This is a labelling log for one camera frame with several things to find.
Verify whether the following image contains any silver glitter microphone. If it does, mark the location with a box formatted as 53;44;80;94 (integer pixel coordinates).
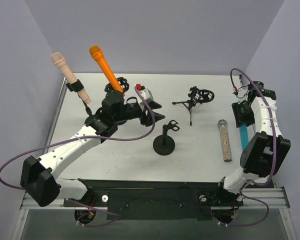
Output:
217;119;233;163

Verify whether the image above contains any cyan microphone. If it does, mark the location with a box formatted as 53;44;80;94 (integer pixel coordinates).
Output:
239;123;249;150

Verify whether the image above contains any black round base clip stand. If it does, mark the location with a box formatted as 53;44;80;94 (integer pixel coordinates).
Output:
152;120;180;156

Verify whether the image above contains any black tripod shock mount stand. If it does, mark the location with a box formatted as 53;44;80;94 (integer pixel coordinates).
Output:
172;86;215;126

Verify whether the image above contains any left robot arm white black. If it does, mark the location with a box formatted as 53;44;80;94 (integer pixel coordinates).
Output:
20;88;165;207

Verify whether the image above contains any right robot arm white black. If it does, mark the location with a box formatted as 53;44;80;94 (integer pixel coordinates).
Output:
213;81;291;205

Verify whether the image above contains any black stand with orange microphone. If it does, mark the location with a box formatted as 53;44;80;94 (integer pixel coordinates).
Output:
104;76;130;97

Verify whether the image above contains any black stand with beige microphone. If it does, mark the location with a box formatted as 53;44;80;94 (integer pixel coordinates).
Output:
66;79;102;125

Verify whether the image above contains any orange microphone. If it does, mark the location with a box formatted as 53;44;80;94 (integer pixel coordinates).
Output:
89;45;124;93

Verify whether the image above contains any beige microphone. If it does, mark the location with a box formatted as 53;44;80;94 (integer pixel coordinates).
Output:
50;52;91;104

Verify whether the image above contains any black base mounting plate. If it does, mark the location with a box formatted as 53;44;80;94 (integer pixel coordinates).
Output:
63;179;243;221

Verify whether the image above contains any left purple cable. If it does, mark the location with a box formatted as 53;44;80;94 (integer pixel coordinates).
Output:
0;89;156;192

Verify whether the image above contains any purple cable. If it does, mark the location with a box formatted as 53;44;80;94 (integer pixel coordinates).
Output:
229;67;278;187
0;89;156;192

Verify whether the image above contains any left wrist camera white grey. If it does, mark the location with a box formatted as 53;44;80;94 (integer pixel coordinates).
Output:
135;83;154;104

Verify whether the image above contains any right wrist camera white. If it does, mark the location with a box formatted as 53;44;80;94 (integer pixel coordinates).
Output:
233;85;249;100

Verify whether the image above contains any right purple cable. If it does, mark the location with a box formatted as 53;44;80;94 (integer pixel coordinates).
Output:
229;67;278;187

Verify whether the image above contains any aluminium frame rail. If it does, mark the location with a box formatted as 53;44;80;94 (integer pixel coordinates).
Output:
20;188;290;210

